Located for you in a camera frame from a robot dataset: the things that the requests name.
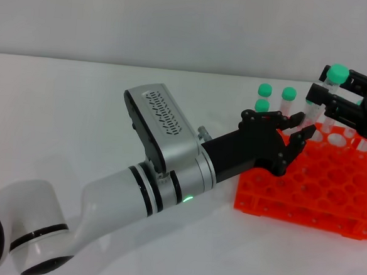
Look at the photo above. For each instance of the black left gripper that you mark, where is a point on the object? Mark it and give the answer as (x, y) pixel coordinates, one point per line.
(239, 151)

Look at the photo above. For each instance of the graduated green cap test tube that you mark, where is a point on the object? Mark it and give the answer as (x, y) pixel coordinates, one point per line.
(337, 72)

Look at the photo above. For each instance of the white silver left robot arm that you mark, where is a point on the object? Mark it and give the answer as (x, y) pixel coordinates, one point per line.
(119, 196)

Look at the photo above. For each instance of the orange test tube rack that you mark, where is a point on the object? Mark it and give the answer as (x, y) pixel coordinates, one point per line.
(325, 185)

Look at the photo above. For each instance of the silver black wrist camera box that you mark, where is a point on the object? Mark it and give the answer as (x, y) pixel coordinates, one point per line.
(168, 124)

